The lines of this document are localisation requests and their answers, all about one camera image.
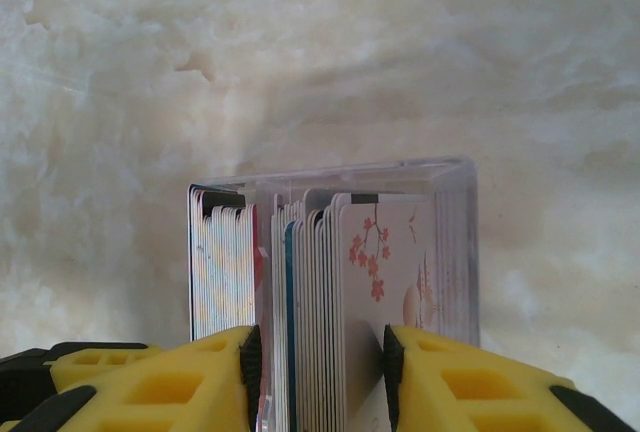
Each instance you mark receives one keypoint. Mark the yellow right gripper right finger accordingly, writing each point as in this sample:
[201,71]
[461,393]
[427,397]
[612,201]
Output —
[475,392]

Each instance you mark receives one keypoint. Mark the red print credit card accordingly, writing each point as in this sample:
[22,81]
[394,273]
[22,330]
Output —
[257,272]

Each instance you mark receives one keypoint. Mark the blue edged credit card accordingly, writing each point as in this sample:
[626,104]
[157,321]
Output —
[290,302]

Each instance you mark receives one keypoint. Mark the clear acrylic card box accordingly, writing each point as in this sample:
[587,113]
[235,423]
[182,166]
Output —
[460,177]

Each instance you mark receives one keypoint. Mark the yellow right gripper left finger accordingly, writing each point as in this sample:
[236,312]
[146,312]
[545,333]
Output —
[165,387]

